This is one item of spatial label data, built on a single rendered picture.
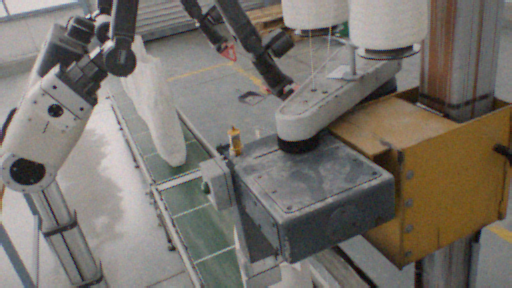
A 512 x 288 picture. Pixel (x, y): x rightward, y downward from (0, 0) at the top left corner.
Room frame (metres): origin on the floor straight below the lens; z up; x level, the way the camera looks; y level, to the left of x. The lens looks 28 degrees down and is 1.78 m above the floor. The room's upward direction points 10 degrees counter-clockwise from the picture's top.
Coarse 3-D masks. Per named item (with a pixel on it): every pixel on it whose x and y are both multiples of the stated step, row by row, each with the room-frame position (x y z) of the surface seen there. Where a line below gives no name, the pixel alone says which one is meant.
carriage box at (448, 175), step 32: (384, 96) 0.99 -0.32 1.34; (416, 96) 1.02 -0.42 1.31; (384, 128) 0.84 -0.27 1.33; (416, 128) 0.81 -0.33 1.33; (448, 128) 0.79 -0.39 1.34; (480, 128) 0.80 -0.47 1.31; (384, 160) 0.77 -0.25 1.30; (416, 160) 0.74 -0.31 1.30; (448, 160) 0.77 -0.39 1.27; (480, 160) 0.81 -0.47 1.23; (416, 192) 0.75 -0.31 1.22; (448, 192) 0.78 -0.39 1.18; (480, 192) 0.81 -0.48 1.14; (384, 224) 0.77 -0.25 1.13; (416, 224) 0.75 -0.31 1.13; (448, 224) 0.78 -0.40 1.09; (480, 224) 0.81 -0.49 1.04; (384, 256) 0.78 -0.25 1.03; (416, 256) 0.75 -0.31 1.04
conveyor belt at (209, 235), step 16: (176, 192) 2.25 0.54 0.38; (192, 192) 2.22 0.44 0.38; (176, 208) 2.08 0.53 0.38; (192, 208) 2.05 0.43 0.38; (208, 208) 2.03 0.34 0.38; (176, 224) 1.93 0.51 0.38; (192, 224) 1.90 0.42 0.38; (208, 224) 1.88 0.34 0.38; (224, 224) 1.86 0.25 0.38; (192, 240) 1.77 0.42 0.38; (208, 240) 1.75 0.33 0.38; (224, 240) 1.73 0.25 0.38; (192, 256) 1.65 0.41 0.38; (208, 256) 1.63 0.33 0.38; (224, 256) 1.61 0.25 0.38; (208, 272) 1.53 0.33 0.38; (224, 272) 1.51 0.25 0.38; (240, 272) 1.49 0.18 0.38
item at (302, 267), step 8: (232, 152) 1.39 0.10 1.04; (280, 264) 1.02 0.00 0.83; (288, 264) 1.00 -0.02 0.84; (296, 264) 0.97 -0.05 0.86; (304, 264) 1.04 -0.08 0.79; (288, 272) 1.01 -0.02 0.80; (296, 272) 1.01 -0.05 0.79; (304, 272) 1.03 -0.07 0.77; (288, 280) 1.00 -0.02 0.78; (296, 280) 1.00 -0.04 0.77; (304, 280) 1.01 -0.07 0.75
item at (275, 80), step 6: (276, 66) 1.22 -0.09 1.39; (270, 72) 1.20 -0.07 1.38; (276, 72) 1.21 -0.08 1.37; (282, 72) 1.23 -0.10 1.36; (264, 78) 1.22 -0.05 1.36; (270, 78) 1.21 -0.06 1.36; (276, 78) 1.21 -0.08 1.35; (282, 78) 1.22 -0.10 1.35; (288, 78) 1.21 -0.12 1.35; (264, 84) 1.26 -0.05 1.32; (270, 84) 1.22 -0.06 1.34; (276, 84) 1.21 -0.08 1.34; (282, 84) 1.20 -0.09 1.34; (276, 90) 1.19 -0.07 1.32
